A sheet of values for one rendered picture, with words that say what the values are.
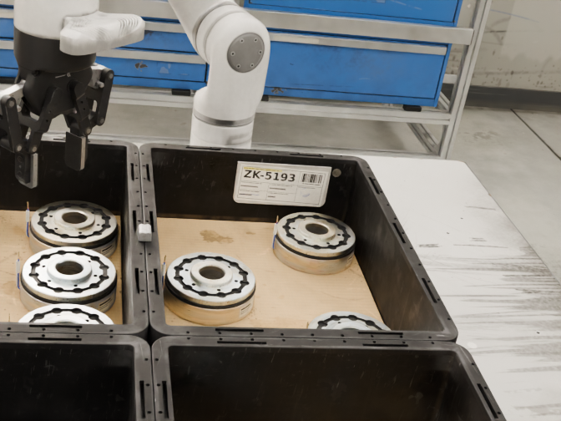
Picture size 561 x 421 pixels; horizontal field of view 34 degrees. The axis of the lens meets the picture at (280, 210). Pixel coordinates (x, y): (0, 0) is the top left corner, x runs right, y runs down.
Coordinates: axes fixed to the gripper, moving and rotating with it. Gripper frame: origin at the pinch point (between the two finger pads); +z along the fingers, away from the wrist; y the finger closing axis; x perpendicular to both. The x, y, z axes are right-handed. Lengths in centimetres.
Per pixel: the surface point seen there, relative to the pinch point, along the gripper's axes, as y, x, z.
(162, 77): -155, -119, 64
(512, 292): -66, 31, 30
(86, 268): -4.3, 1.2, 13.8
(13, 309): 2.9, -2.0, 17.5
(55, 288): 0.1, 1.2, 14.5
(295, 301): -21.4, 18.2, 17.5
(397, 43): -209, -65, 46
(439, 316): -17.4, 36.9, 7.6
